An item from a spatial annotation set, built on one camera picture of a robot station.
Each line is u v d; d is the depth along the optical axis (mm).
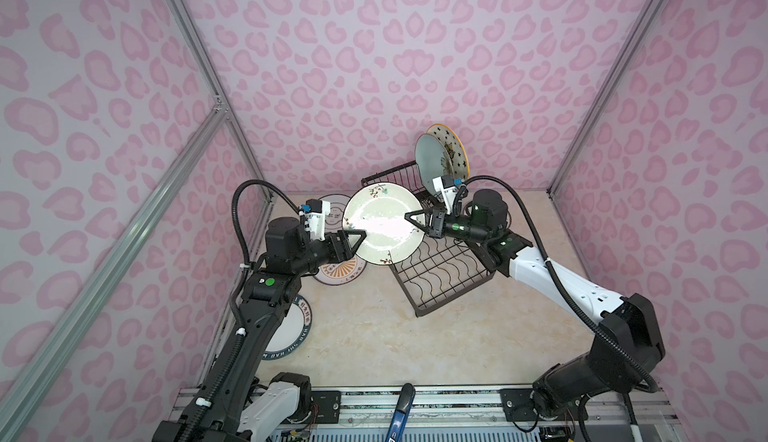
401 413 690
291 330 875
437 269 974
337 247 622
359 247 669
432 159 888
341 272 979
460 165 839
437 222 668
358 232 687
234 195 535
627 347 420
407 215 707
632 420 705
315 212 631
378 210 708
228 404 397
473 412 734
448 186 666
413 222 705
